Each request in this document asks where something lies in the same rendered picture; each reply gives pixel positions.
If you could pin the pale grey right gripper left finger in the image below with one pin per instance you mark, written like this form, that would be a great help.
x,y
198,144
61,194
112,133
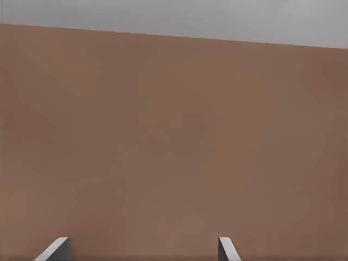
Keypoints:
x,y
58,250

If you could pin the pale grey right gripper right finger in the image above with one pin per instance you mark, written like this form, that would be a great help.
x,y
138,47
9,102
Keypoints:
x,y
227,250

